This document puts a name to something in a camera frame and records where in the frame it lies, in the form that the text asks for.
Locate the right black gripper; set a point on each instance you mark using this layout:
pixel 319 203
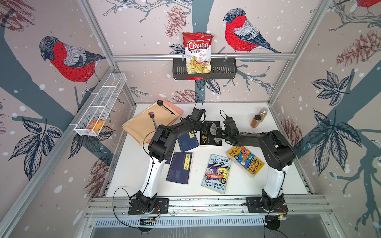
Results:
pixel 219 131

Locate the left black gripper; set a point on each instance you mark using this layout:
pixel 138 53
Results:
pixel 204 126

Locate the grey striped cloth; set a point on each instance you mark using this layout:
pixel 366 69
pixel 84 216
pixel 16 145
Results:
pixel 213 131

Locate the black book with face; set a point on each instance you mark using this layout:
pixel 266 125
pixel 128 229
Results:
pixel 206 137

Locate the blue book yellow label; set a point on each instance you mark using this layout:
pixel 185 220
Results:
pixel 188 141

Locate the yellow orange treehouse book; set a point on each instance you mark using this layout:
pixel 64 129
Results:
pixel 246 160

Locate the colourful treehouse book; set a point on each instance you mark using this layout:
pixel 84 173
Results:
pixel 216 174

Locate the dark blue book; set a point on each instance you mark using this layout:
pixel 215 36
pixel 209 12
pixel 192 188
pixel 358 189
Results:
pixel 179 170

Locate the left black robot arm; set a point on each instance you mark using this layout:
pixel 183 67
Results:
pixel 160 149

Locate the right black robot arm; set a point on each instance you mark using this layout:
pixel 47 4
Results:
pixel 277 152

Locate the pink tray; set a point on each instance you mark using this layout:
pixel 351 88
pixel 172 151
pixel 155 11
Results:
pixel 173 108

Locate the brown spice jar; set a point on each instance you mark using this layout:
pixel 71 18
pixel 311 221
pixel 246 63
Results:
pixel 256 120

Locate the tan spice jar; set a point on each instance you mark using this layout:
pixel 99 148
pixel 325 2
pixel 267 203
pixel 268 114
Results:
pixel 263 112

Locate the black spoon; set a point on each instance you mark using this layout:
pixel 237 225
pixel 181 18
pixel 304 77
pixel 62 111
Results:
pixel 161 104

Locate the iridescent purple spoon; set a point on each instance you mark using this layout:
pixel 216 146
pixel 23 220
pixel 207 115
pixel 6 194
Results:
pixel 152 116

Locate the tan paper sheet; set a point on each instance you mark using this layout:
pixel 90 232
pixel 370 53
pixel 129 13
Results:
pixel 141 125

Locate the red cassava chips bag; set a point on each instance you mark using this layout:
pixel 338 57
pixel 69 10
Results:
pixel 197 52

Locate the orange packet in shelf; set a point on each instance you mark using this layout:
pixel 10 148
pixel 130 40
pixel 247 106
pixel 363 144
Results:
pixel 96 125

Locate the black wall basket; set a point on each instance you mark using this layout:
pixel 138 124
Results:
pixel 220 69

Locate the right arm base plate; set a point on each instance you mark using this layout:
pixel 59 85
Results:
pixel 255 205

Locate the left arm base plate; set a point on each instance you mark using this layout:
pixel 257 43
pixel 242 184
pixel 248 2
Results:
pixel 159 206

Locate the white wire shelf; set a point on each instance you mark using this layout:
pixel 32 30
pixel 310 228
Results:
pixel 102 104

